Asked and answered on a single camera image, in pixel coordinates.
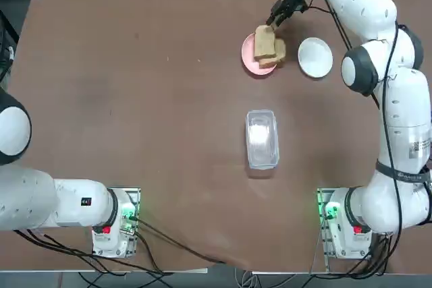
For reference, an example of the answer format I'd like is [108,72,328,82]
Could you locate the clear plastic container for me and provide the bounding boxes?
[245,109,280,171]

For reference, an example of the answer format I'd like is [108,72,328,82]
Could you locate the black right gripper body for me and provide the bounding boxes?
[282,0,308,16]

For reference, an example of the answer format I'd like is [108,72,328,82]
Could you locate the brown bread slice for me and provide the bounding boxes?
[258,38,288,69]
[253,24,277,61]

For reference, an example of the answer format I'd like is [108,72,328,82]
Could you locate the pink round plate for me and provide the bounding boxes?
[241,31,284,76]

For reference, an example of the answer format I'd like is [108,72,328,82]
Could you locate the white round plate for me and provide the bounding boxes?
[297,37,334,78]

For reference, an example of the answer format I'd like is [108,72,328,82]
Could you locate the black base cable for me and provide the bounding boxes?
[133,217,226,266]

